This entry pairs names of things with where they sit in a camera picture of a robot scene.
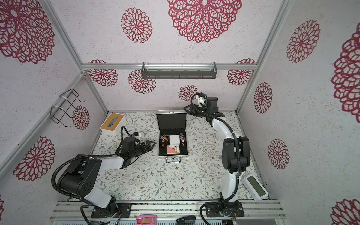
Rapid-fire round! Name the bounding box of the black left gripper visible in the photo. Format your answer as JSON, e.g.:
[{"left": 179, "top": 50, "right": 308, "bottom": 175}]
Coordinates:
[{"left": 130, "top": 140, "right": 156, "bottom": 158}]

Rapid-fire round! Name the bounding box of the aluminium poker set case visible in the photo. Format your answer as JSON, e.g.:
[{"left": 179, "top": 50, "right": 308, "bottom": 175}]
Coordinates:
[{"left": 156, "top": 110, "right": 188, "bottom": 164}]

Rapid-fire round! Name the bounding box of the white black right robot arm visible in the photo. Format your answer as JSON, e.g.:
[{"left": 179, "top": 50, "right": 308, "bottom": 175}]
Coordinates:
[{"left": 184, "top": 92, "right": 251, "bottom": 205}]

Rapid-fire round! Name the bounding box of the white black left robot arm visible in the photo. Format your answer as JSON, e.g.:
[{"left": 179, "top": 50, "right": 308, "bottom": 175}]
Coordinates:
[{"left": 51, "top": 126, "right": 156, "bottom": 218}]

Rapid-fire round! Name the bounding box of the red yellow playing card deck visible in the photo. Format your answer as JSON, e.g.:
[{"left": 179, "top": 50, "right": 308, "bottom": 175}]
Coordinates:
[{"left": 166, "top": 145, "right": 180, "bottom": 154}]

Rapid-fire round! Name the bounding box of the white small cardboard box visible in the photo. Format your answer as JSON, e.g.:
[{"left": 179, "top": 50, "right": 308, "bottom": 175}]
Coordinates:
[{"left": 169, "top": 135, "right": 180, "bottom": 145}]

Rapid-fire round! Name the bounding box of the white tissue box bamboo lid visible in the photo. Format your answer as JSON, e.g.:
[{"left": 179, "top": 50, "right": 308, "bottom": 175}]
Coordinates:
[{"left": 100, "top": 112, "right": 126, "bottom": 136}]

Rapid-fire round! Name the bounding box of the white digital timer green screen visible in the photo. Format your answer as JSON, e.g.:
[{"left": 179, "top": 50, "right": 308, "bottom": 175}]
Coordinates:
[{"left": 242, "top": 173, "right": 269, "bottom": 202}]

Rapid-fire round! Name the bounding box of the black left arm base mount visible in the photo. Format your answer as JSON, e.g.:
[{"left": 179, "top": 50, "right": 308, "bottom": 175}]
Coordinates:
[{"left": 91, "top": 202, "right": 132, "bottom": 218}]

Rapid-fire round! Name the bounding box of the pink tool on rail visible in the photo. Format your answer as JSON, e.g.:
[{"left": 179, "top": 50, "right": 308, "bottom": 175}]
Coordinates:
[{"left": 136, "top": 215, "right": 157, "bottom": 225}]

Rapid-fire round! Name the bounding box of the black tool on rail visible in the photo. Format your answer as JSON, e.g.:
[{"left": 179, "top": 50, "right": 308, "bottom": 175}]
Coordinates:
[{"left": 176, "top": 216, "right": 196, "bottom": 225}]

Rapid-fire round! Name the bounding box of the black wire wall rack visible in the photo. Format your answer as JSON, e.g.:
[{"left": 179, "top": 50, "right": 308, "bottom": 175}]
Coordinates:
[{"left": 49, "top": 89, "right": 86, "bottom": 128}]

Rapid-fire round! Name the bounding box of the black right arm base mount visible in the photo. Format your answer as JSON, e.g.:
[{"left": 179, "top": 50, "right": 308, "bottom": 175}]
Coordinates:
[{"left": 205, "top": 200, "right": 245, "bottom": 218}]

